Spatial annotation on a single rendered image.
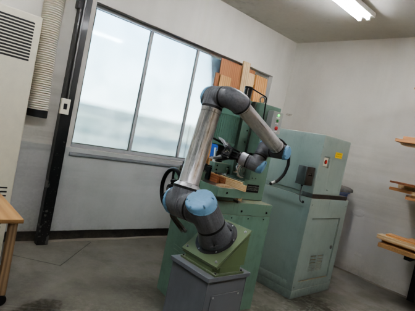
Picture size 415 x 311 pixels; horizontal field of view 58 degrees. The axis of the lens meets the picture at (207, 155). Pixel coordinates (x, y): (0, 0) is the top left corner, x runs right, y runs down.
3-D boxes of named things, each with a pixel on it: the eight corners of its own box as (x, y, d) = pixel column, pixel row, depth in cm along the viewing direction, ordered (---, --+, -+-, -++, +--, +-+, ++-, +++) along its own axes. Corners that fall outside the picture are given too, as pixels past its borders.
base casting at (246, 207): (175, 196, 281) (176, 184, 280) (233, 201, 313) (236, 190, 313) (207, 213, 244) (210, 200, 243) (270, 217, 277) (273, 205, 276)
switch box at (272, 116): (264, 131, 275) (268, 110, 274) (273, 134, 280) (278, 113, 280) (269, 132, 270) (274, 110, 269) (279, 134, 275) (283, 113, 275)
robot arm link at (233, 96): (241, 81, 190) (295, 149, 235) (223, 81, 199) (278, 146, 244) (231, 100, 187) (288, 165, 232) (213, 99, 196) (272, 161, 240)
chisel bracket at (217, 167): (207, 171, 270) (209, 160, 270) (222, 174, 278) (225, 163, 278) (213, 174, 264) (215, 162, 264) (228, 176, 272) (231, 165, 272)
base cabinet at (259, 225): (155, 287, 284) (173, 196, 281) (216, 282, 317) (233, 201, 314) (185, 317, 247) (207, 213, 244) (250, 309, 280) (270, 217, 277)
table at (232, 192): (161, 175, 282) (162, 168, 282) (194, 179, 300) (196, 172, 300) (204, 195, 233) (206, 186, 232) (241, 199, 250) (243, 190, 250)
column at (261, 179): (222, 192, 291) (241, 100, 287) (243, 194, 303) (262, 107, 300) (239, 199, 272) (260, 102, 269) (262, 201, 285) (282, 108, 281)
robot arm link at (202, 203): (211, 237, 182) (199, 211, 174) (188, 228, 194) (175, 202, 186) (230, 217, 190) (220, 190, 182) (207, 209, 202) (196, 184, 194)
